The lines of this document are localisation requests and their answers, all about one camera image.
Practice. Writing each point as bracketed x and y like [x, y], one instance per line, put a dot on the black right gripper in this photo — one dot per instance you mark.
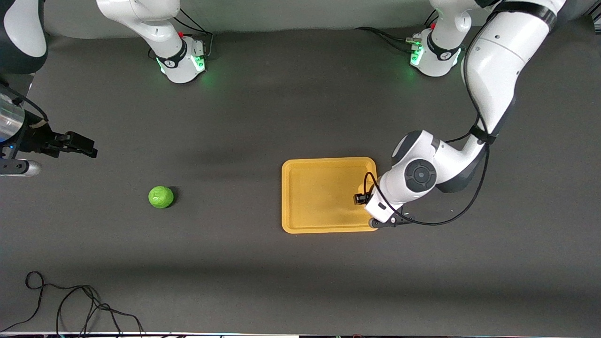
[35, 139]

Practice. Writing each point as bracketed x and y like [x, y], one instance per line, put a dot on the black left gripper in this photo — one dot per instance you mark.
[361, 198]

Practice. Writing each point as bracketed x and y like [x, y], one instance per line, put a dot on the green apple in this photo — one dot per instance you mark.
[161, 197]

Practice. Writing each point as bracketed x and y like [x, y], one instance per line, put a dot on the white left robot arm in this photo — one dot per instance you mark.
[493, 65]

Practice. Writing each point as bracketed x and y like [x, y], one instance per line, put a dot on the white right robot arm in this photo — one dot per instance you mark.
[159, 23]

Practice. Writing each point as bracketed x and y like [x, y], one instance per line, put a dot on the yellow plastic tray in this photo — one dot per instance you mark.
[319, 197]

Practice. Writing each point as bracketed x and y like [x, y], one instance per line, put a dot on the dark grey table mat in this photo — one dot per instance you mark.
[235, 117]

